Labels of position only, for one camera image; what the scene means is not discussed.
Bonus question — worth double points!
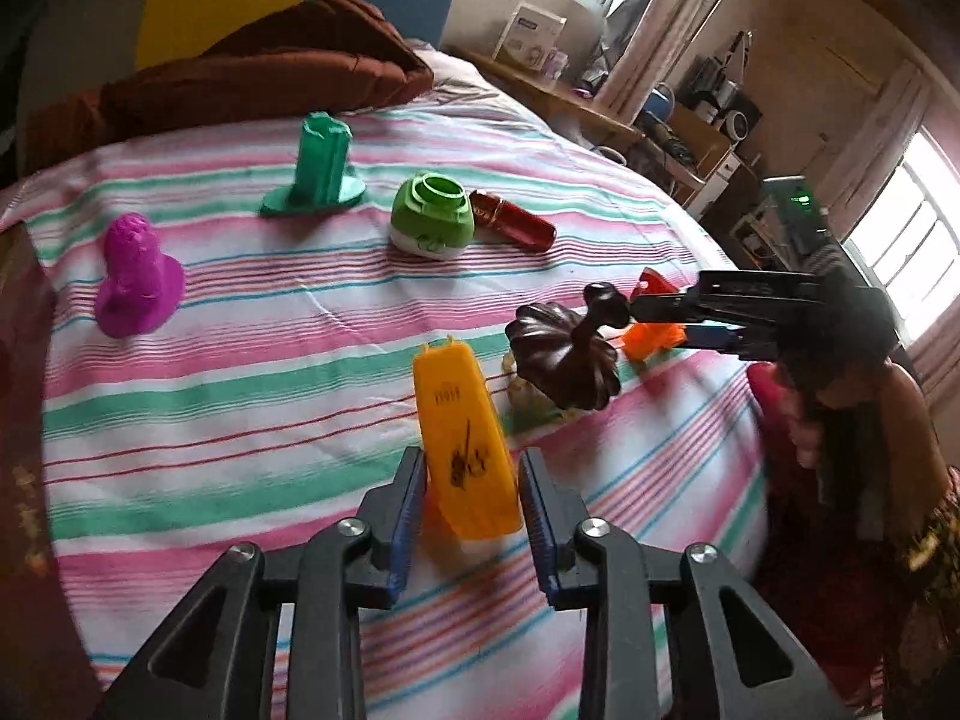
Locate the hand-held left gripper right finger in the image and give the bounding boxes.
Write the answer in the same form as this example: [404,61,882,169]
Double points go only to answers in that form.
[519,448,856,720]

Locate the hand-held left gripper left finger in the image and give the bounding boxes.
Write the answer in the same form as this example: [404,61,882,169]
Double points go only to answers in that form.
[94,446,428,720]

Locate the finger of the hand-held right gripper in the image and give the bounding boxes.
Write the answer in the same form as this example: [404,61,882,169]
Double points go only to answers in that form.
[679,321,751,355]
[626,289,710,325]

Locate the red plastic block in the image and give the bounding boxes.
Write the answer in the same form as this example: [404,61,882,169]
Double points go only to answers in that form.
[630,268,680,301]

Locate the yellow plastic piece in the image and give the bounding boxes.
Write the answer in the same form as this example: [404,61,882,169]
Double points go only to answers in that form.
[412,340,522,541]

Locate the dark brown wooden pumpkin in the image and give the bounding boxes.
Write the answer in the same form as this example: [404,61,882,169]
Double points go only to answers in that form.
[505,282,632,412]

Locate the green tower figure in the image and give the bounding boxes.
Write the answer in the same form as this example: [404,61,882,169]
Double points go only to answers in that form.
[260,112,368,217]

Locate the person's right forearm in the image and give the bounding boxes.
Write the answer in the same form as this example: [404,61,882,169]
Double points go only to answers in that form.
[885,364,950,541]

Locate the person's right hand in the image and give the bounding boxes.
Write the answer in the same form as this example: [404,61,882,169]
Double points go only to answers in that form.
[791,379,830,470]

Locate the orange cheese-shaped block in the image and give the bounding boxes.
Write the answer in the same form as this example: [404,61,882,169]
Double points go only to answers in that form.
[621,319,687,361]

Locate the cream soap bar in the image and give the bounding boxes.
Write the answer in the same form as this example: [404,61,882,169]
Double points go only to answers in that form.
[501,349,572,421]

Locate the dark red cylinder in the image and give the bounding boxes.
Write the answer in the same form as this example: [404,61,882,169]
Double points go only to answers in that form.
[469,191,557,251]

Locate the pale curtain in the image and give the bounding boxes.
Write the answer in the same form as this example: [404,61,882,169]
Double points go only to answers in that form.
[814,60,931,218]
[592,0,740,128]

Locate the small stereo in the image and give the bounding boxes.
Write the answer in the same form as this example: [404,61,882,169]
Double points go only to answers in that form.
[712,79,764,143]

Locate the wooden desk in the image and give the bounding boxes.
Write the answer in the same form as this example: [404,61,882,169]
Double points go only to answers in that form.
[450,45,758,196]

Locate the green round cap toy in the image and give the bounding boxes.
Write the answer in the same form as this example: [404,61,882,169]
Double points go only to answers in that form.
[390,172,477,261]

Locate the person's red clothing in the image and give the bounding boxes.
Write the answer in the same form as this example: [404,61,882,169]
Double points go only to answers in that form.
[750,364,912,698]

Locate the white cardboard box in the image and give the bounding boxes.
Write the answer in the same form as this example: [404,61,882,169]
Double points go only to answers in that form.
[491,6,567,65]

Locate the purple plastic figure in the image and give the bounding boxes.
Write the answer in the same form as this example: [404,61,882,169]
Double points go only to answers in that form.
[95,214,186,338]

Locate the brown pillow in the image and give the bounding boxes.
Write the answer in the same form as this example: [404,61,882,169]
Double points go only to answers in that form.
[22,0,436,173]

